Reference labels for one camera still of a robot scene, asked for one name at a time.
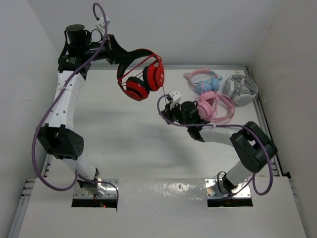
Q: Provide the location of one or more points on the metal base plate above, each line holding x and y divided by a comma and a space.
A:
216, 190
87, 190

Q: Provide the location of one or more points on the pink blue cat-ear headphones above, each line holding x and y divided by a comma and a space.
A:
203, 80

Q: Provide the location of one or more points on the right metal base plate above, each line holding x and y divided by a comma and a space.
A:
216, 190

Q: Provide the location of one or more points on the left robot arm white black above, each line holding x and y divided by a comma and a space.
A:
139, 72

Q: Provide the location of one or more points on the red black headphones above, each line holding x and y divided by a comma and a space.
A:
152, 79

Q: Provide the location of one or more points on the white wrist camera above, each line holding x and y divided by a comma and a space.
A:
174, 97
103, 23

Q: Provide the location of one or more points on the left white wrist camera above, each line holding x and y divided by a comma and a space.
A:
103, 23

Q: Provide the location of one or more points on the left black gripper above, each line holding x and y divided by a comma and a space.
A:
114, 53

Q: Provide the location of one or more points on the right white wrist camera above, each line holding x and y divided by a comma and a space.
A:
174, 97

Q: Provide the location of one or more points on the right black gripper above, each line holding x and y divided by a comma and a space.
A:
168, 112

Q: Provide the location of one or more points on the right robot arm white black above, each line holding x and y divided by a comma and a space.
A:
252, 146

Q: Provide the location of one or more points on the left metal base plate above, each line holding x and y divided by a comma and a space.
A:
87, 190

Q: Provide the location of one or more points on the white grey headphones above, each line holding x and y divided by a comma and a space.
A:
240, 89

